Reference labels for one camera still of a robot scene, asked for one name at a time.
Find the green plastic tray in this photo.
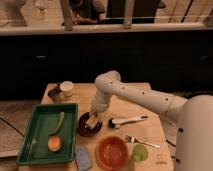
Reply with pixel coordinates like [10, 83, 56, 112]
[17, 103, 78, 165]

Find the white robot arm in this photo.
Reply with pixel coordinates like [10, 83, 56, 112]
[91, 70, 213, 171]

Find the silver fork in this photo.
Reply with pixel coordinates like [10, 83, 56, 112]
[125, 135, 160, 148]

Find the orange red bowl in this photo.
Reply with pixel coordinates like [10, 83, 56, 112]
[95, 136, 128, 171]

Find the wooden railing shelf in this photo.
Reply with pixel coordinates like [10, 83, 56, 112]
[0, 0, 213, 35]

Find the dark purple bowl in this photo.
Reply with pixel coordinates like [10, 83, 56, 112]
[77, 112, 102, 137]

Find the white eraser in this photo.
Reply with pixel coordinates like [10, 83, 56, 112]
[86, 118, 98, 129]

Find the dark brown cup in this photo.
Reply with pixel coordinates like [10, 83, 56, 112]
[48, 88, 60, 103]

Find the orange peach fruit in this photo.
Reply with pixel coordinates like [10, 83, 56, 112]
[48, 136, 62, 152]

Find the blue sponge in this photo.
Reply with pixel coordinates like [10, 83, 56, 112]
[75, 146, 92, 171]

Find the white handled brush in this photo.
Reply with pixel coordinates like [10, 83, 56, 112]
[108, 116, 147, 129]

